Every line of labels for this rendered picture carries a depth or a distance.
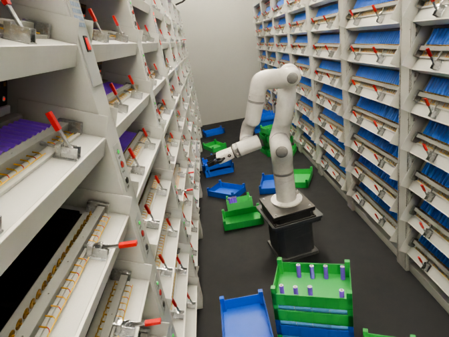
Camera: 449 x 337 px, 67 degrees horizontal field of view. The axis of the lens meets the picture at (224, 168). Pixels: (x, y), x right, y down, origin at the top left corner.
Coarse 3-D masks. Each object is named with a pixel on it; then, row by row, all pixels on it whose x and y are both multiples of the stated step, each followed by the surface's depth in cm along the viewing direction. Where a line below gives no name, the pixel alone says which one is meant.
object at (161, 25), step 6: (156, 0) 256; (156, 18) 260; (162, 18) 260; (156, 24) 262; (162, 24) 262; (162, 30) 263; (168, 48) 268; (168, 54) 270; (168, 60) 271; (174, 72) 275; (174, 78) 277; (174, 84) 278; (180, 96) 282; (180, 102) 284; (180, 108) 285; (186, 126) 291; (186, 132) 293
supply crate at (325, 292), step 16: (288, 272) 151; (304, 272) 149; (320, 272) 147; (336, 272) 144; (272, 288) 133; (288, 288) 142; (304, 288) 140; (320, 288) 139; (336, 288) 137; (288, 304) 133; (304, 304) 131; (320, 304) 129; (336, 304) 127; (352, 304) 125
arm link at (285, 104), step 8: (288, 64) 176; (288, 88) 181; (280, 96) 181; (288, 96) 179; (280, 104) 180; (288, 104) 179; (280, 112) 182; (288, 112) 181; (280, 120) 184; (288, 120) 184; (272, 128) 195; (280, 128) 192; (288, 128) 192; (272, 136) 194; (288, 136) 194
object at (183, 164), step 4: (176, 160) 227; (180, 160) 227; (184, 160) 228; (180, 164) 228; (184, 164) 229; (184, 168) 228; (184, 172) 222; (184, 176) 216; (180, 180) 208; (184, 180) 210; (176, 184) 202; (180, 184) 203; (184, 184) 204; (176, 188) 196; (180, 188) 197; (180, 196) 188; (180, 200) 172; (180, 204) 172
